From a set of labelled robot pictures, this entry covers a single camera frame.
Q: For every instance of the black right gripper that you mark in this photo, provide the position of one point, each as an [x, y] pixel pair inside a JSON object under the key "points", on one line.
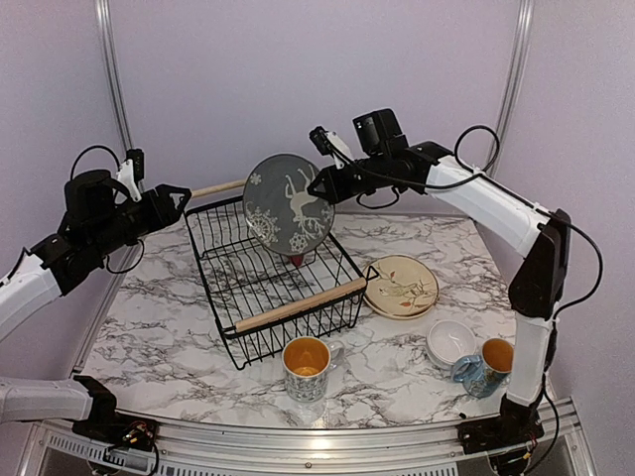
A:
{"points": [[328, 193]]}

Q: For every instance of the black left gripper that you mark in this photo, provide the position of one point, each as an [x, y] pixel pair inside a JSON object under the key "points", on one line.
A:
{"points": [[161, 211]]}

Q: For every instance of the grey reindeer plate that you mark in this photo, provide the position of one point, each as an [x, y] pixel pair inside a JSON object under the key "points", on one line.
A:
{"points": [[278, 209]]}

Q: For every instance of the red teal floral plate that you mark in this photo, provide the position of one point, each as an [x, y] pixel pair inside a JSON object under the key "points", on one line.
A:
{"points": [[298, 260]]}

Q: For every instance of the cream gold rimmed plate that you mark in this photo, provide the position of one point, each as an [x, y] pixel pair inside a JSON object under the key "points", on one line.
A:
{"points": [[400, 287]]}

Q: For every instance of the black wire dish rack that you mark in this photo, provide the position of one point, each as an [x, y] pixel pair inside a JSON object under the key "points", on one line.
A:
{"points": [[261, 300]]}

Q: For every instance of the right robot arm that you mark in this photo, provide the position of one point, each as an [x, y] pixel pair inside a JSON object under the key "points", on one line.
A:
{"points": [[541, 237]]}

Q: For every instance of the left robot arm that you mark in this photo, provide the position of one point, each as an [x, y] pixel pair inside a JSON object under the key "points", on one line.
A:
{"points": [[102, 216]]}

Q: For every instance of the patterned mug yellow inside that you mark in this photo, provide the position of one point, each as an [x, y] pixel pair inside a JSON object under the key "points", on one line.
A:
{"points": [[307, 362]]}

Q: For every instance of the white bowl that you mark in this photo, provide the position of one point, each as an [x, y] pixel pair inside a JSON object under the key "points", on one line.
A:
{"points": [[449, 340]]}

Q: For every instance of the blue mug yellow inside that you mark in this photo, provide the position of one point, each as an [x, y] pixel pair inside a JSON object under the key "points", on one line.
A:
{"points": [[482, 374]]}

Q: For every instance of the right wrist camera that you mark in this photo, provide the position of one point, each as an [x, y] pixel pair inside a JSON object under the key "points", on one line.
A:
{"points": [[328, 143]]}

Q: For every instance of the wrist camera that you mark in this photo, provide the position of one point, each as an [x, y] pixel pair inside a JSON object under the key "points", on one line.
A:
{"points": [[131, 172], [328, 143]]}

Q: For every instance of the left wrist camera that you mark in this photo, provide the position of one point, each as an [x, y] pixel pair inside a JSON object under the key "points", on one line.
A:
{"points": [[131, 172]]}

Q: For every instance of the left aluminium frame post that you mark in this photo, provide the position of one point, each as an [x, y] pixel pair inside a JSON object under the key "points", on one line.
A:
{"points": [[107, 41]]}

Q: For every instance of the aluminium frame post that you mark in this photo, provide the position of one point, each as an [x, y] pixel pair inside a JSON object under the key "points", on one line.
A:
{"points": [[107, 41], [513, 85]]}

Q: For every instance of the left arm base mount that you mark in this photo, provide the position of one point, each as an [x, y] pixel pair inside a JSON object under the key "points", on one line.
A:
{"points": [[121, 431]]}

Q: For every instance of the front aluminium rail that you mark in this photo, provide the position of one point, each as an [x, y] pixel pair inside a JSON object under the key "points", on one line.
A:
{"points": [[195, 448]]}

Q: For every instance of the right aluminium frame post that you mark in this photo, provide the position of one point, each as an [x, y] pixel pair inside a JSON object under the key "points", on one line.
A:
{"points": [[513, 85]]}

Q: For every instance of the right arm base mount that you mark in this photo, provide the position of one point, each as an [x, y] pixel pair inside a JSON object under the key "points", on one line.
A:
{"points": [[496, 432]]}

